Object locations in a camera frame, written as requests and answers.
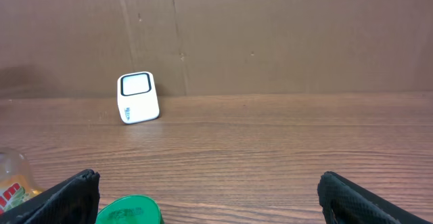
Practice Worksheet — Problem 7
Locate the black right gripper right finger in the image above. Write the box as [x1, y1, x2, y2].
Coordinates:
[317, 171, 431, 224]

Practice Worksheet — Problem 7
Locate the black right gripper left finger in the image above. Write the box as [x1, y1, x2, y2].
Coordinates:
[1, 169, 100, 224]

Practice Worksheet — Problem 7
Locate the green lidded jar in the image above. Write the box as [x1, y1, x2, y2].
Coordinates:
[95, 195, 164, 224]

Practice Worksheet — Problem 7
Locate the silver capped yellow drink bottle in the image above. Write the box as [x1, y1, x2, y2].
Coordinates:
[0, 148, 44, 214]

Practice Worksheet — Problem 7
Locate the white barcode scanner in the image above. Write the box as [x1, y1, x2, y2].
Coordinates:
[117, 71, 160, 125]

